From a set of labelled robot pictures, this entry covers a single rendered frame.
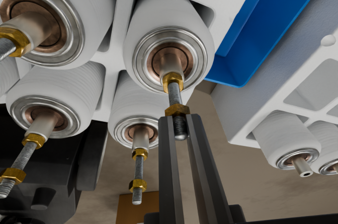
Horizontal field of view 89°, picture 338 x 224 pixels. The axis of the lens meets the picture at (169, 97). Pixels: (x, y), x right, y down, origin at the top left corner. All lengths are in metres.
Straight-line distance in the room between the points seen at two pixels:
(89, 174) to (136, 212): 0.65
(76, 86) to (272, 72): 0.33
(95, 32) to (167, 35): 0.06
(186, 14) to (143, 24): 0.04
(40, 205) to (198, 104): 0.49
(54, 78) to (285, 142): 0.38
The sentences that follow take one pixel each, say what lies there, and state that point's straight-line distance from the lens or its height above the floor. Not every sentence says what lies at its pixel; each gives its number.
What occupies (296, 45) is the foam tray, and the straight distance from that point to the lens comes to 0.37.
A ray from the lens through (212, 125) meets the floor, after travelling 0.67.
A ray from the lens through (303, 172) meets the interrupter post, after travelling 0.41.
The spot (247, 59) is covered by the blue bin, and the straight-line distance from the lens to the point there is 0.42.
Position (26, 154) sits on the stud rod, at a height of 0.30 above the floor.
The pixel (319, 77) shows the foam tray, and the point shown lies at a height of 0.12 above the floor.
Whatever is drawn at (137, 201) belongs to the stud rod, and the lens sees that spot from 0.21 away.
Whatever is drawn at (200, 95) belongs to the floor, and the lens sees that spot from 0.55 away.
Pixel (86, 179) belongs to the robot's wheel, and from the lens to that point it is 0.55.
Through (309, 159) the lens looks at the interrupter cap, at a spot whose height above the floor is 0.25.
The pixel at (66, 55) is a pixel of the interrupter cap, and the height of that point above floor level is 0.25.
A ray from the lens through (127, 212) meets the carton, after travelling 1.15.
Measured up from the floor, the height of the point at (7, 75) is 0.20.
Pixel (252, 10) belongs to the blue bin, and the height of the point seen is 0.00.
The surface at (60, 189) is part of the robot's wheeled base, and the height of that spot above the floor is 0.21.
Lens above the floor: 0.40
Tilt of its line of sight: 49 degrees down
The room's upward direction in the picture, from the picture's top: 174 degrees clockwise
